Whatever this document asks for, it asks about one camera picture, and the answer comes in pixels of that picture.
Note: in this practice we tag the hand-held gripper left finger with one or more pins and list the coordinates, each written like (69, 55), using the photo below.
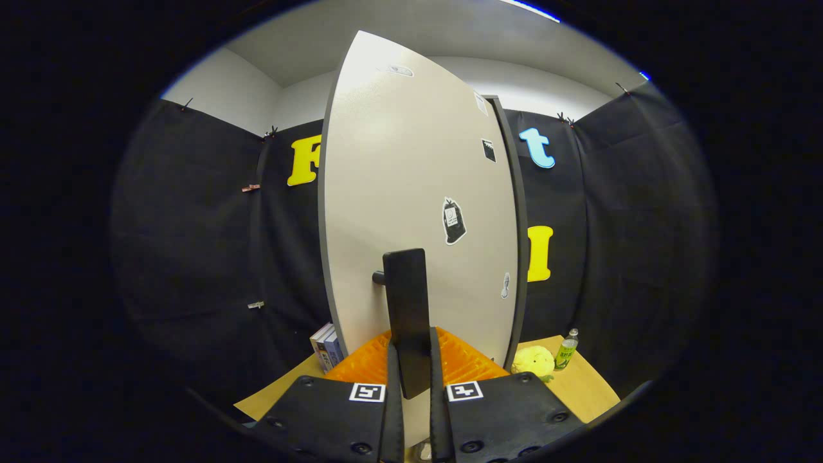
(393, 424)

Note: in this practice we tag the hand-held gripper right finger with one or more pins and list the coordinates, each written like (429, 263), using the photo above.
(438, 424)

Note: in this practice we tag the dark framed shoe cabinet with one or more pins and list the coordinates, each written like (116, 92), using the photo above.
(522, 212)

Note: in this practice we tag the beige shoe cabinet door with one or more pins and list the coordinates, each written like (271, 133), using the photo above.
(398, 161)

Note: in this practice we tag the white book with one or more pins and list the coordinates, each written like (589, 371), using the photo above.
(319, 344)

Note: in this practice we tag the yellow plush toy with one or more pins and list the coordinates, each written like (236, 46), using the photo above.
(533, 361)

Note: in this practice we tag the green drink bottle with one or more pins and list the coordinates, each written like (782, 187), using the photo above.
(566, 352)

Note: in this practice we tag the black backdrop cloth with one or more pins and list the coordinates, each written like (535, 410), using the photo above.
(193, 257)

